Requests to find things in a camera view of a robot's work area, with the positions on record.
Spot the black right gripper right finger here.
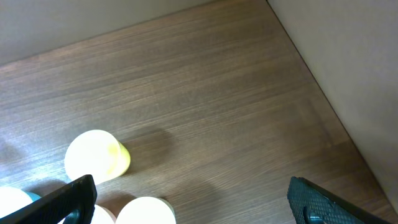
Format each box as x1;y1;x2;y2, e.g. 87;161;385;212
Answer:
287;177;389;224

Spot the light blue plastic bowl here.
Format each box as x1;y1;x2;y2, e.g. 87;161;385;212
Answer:
1;187;41;218

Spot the pink plastic bowl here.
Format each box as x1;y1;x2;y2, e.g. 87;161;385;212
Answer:
58;204;117;224

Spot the yellow plastic cup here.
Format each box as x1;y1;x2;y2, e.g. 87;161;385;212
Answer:
64;129;131;185

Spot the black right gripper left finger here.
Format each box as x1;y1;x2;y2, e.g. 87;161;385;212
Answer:
1;174;97;224

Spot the cream plastic cup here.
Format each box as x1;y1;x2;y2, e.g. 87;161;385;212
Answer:
116;197;177;224

